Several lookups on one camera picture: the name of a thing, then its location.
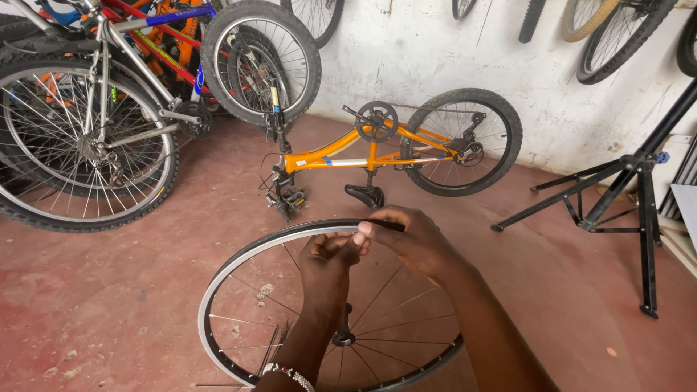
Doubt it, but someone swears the person's right hand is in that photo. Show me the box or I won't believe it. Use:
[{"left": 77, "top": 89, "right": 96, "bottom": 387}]
[{"left": 356, "top": 205, "right": 465, "bottom": 287}]

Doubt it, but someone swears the person's left hand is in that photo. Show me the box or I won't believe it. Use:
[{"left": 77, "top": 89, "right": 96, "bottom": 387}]
[{"left": 298, "top": 232, "right": 372, "bottom": 307}]

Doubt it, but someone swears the silver black spoked wheel rim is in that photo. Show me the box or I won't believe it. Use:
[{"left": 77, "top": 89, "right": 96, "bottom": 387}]
[{"left": 197, "top": 218, "right": 465, "bottom": 392}]

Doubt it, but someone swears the bundle of loose spokes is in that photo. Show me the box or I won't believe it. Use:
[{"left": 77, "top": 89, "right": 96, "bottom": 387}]
[{"left": 255, "top": 320, "right": 292, "bottom": 377}]

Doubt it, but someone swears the orange yellow upturned bicycle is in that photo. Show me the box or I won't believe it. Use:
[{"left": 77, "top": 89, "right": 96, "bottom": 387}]
[{"left": 258, "top": 87, "right": 524, "bottom": 224}]

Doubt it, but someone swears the black bicycle repair stand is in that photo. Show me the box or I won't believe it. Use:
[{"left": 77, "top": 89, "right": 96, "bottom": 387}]
[{"left": 490, "top": 78, "right": 697, "bottom": 320}]

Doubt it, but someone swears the red blue bicycle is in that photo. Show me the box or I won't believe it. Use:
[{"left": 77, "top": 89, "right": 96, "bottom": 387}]
[{"left": 101, "top": 0, "right": 322, "bottom": 129}]

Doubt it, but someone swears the small hanging black wheel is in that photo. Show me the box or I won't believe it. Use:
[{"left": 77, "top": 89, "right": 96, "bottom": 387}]
[{"left": 451, "top": 0, "right": 479, "bottom": 22}]

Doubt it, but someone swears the hanging black spoked wheel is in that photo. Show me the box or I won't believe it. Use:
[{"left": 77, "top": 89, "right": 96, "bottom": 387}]
[{"left": 280, "top": 0, "right": 345, "bottom": 50}]

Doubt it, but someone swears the hanging black tyre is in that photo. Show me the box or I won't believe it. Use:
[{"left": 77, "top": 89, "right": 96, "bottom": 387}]
[{"left": 518, "top": 0, "right": 547, "bottom": 44}]

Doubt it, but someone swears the large hanging black wheel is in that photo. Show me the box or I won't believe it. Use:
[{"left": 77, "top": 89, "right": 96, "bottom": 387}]
[{"left": 575, "top": 0, "right": 680, "bottom": 86}]

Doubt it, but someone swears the hanging tan tyre wheel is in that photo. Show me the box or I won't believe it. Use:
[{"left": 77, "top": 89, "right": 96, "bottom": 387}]
[{"left": 560, "top": 0, "right": 622, "bottom": 44}]

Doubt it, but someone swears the silver grey bicycle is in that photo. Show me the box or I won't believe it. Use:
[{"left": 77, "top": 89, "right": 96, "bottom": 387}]
[{"left": 0, "top": 0, "right": 220, "bottom": 235}]

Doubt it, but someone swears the stack of grey white boards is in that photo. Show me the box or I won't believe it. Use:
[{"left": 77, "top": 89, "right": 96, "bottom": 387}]
[{"left": 651, "top": 133, "right": 697, "bottom": 278}]

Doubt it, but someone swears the white beaded bracelet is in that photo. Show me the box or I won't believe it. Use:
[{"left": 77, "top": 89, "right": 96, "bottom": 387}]
[{"left": 261, "top": 362, "right": 316, "bottom": 392}]

